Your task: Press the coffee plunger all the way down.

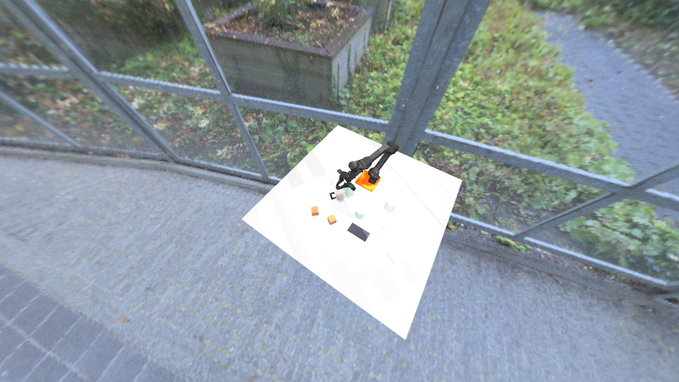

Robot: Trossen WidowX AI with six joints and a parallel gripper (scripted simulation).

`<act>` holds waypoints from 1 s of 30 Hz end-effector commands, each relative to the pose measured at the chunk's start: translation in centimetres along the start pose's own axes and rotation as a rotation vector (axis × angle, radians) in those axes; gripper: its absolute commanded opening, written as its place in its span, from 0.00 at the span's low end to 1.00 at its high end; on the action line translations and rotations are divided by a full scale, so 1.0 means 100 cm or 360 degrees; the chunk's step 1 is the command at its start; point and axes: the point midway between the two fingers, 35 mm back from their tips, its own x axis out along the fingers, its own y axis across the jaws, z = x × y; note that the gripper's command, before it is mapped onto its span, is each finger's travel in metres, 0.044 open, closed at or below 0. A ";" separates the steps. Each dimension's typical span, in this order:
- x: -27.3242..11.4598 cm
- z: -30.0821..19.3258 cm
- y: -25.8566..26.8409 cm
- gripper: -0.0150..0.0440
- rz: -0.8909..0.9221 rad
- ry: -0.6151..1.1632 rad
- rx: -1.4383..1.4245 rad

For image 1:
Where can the dark grey flat bar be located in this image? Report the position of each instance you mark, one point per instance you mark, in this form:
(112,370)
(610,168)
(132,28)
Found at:
(358,231)

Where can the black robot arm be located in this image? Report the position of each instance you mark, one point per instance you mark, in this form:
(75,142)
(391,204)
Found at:
(387,149)

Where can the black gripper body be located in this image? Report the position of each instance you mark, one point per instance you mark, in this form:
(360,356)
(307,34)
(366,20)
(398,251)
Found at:
(349,182)

